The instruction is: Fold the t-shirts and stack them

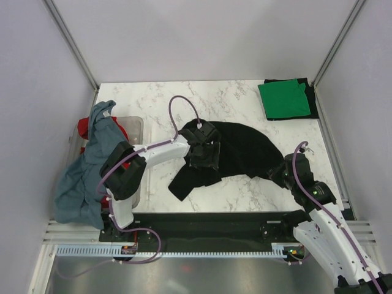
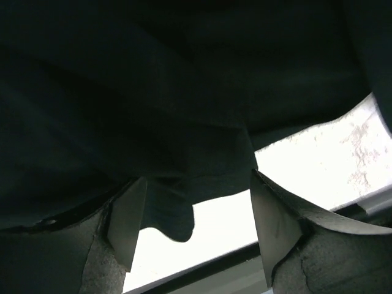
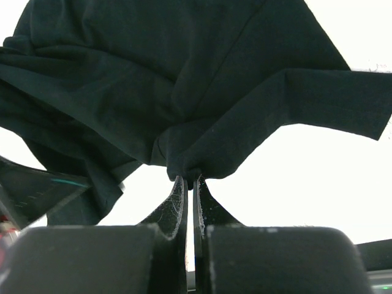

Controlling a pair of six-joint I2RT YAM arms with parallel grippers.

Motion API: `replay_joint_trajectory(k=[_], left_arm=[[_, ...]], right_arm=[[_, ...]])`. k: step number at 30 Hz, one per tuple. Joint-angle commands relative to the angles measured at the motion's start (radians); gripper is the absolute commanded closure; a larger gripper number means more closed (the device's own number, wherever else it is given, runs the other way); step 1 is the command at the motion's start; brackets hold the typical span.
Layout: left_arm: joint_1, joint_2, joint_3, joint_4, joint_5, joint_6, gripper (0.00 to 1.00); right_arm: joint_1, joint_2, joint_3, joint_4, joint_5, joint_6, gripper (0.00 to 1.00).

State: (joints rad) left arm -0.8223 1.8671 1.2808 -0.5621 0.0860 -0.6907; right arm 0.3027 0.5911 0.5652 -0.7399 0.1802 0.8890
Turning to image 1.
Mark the clear plastic bin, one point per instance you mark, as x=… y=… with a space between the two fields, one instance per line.
x=134 y=127

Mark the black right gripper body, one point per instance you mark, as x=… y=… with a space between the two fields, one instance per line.
x=278 y=176

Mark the folded black t-shirt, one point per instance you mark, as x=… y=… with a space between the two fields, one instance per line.
x=310 y=96

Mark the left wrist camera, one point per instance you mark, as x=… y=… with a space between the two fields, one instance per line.
x=209 y=133

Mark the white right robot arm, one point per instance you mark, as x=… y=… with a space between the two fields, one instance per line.
x=321 y=228

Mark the right aluminium frame post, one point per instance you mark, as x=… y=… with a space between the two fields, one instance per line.
x=346 y=27

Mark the red t-shirt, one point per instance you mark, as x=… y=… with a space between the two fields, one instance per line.
x=82 y=128

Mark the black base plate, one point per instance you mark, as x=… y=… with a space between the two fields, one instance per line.
x=191 y=231

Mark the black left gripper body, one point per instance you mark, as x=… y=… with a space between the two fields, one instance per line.
x=205 y=158

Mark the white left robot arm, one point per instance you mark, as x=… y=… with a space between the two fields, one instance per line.
x=123 y=171

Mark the aluminium frame post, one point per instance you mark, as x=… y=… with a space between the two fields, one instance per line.
x=346 y=27
x=71 y=43

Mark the black t-shirt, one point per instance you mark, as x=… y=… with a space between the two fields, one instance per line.
x=243 y=151
x=310 y=96

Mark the folded green t-shirt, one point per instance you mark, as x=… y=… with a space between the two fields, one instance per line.
x=284 y=99

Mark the white slotted cable duct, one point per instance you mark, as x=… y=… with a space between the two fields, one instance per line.
x=118 y=251

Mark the left aluminium frame post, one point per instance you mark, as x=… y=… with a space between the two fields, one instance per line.
x=71 y=43

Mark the blue-grey t-shirt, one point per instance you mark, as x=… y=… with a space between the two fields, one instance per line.
x=76 y=199

